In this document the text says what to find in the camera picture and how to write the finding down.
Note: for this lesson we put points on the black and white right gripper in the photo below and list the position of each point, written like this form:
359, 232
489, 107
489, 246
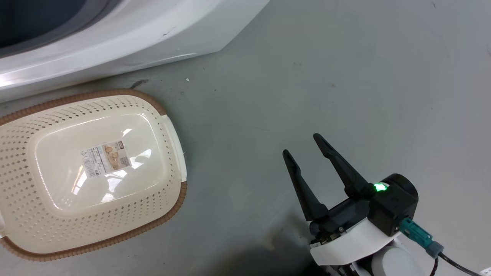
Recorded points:
345, 237

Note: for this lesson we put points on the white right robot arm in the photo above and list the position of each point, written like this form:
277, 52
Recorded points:
395, 262

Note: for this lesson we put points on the white washing machine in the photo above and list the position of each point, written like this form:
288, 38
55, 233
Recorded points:
126, 38

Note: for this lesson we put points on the cream perforated laundry basket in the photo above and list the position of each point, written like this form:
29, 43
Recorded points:
46, 226

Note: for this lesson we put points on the dark grey washing machine door opening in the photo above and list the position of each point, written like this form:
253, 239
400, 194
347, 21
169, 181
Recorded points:
34, 19

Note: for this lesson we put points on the paper label sticker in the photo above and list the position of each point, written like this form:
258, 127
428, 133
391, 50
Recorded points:
105, 158

